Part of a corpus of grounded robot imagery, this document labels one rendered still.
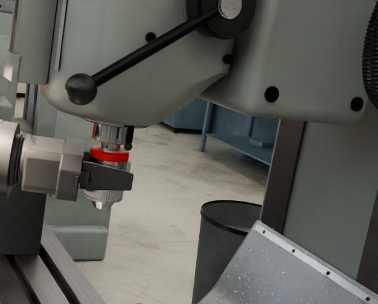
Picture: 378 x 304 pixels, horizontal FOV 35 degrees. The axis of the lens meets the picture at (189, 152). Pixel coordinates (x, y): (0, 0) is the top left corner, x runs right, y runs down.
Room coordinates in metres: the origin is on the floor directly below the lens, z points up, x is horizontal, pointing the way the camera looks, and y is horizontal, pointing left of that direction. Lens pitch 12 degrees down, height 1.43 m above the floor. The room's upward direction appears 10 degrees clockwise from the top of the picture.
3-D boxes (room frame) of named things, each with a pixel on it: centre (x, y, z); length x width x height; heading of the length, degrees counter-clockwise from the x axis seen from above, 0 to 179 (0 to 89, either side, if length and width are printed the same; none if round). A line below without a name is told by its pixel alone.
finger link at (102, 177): (0.67, 0.09, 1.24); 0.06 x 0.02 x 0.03; 101
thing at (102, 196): (0.70, 0.09, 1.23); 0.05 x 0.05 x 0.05
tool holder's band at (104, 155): (0.70, 0.09, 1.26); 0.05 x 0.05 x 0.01
